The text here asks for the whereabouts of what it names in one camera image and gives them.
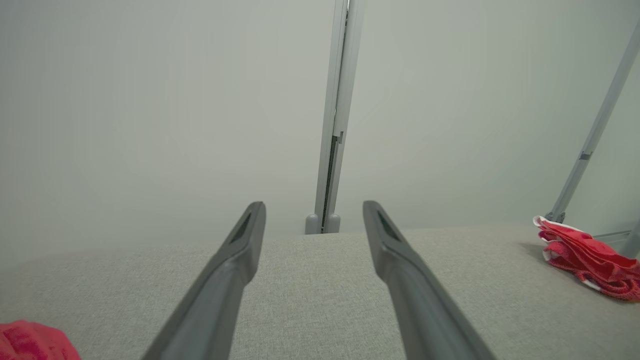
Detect red jersey with white sleeves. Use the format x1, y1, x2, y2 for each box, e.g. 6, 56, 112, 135
0, 320, 81, 360

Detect grey metal partition post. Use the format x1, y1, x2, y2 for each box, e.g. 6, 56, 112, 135
305, 0, 366, 235

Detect grey partition base rail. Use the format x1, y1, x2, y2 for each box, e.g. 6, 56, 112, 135
592, 230, 632, 242

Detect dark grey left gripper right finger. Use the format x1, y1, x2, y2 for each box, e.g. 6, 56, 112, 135
362, 200, 497, 360

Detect grey slanted frame bar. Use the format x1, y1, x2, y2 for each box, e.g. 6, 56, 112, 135
545, 20, 640, 224

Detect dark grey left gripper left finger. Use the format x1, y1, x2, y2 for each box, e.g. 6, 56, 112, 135
141, 201, 267, 360

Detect red shorts with white trim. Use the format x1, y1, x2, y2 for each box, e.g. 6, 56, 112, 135
532, 215, 640, 302

